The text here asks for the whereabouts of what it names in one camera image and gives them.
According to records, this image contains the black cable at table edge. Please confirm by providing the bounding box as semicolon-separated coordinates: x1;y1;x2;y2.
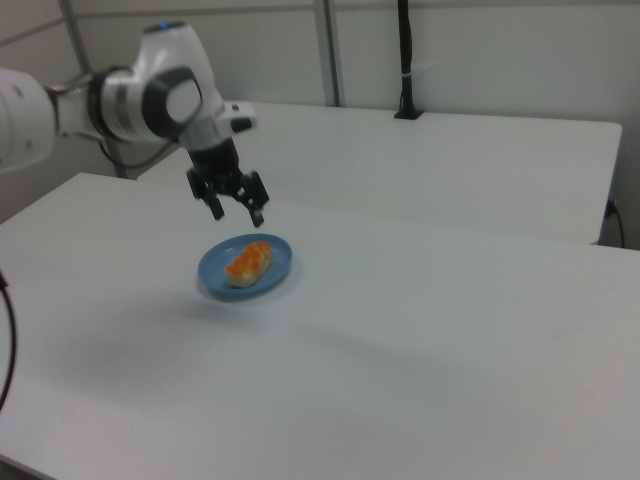
0;269;19;411

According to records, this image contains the grey slanted frame bar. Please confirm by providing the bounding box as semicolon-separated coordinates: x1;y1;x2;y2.
58;0;94;77

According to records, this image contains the blue oval plate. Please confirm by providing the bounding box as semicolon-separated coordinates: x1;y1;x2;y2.
197;232;295;303

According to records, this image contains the black camera stand pole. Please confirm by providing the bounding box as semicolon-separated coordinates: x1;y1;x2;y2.
393;0;425;121

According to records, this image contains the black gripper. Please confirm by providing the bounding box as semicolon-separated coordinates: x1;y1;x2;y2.
186;137;270;229

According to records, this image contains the orange glazed bread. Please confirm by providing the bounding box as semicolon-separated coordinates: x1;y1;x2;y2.
224;240;276;290

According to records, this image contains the grey wall partition post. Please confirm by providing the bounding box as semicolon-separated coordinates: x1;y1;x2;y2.
316;0;347;107

